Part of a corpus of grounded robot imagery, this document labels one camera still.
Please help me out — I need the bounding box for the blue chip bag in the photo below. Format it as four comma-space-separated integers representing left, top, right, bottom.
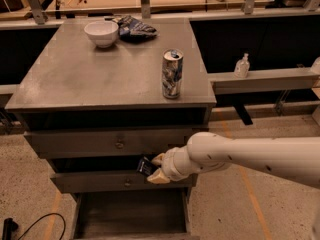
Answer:
112, 15, 157, 41

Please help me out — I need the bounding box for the grey metal bracket middle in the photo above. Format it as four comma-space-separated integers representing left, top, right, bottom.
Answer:
140, 0, 151, 19

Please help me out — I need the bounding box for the clear sanitizer pump bottle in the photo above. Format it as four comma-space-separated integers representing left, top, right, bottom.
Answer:
234, 53, 250, 78

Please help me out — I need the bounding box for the grey metal bracket left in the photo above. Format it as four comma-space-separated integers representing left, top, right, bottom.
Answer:
27, 0, 47, 25

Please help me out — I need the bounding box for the black plug device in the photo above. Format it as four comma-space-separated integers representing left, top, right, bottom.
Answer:
2, 218, 18, 240

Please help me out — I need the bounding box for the bottom grey drawer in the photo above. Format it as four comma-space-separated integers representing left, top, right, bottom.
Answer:
70, 188, 200, 240

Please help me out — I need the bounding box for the top grey drawer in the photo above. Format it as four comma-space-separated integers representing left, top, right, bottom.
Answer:
24, 127, 208, 159

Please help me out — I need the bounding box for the white ceramic bowl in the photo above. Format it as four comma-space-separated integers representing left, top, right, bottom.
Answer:
84, 20, 119, 48

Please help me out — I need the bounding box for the silver blue drink can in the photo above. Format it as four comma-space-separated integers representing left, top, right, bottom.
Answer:
162, 49, 183, 99

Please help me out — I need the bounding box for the middle grey drawer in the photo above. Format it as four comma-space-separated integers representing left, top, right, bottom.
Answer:
51, 170, 197, 194

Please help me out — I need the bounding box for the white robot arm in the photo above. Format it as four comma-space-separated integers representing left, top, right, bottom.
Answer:
148, 132, 320, 240

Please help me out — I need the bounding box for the grey metal rail shelf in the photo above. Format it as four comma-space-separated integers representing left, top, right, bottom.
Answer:
208, 68, 319, 95

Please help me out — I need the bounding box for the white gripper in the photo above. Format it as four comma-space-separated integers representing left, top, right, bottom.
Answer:
147, 147, 200, 184

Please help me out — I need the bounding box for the wooden workbench behind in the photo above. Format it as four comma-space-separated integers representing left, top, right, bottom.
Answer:
0, 0, 320, 21

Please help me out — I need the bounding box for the grey drawer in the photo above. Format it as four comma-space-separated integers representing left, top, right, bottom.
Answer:
24, 127, 208, 159
70, 188, 200, 240
51, 170, 197, 194

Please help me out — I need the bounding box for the black floor cable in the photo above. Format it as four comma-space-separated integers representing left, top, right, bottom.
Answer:
17, 213, 67, 240

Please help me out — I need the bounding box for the grey drawer cabinet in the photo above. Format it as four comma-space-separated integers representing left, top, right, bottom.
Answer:
4, 17, 217, 240

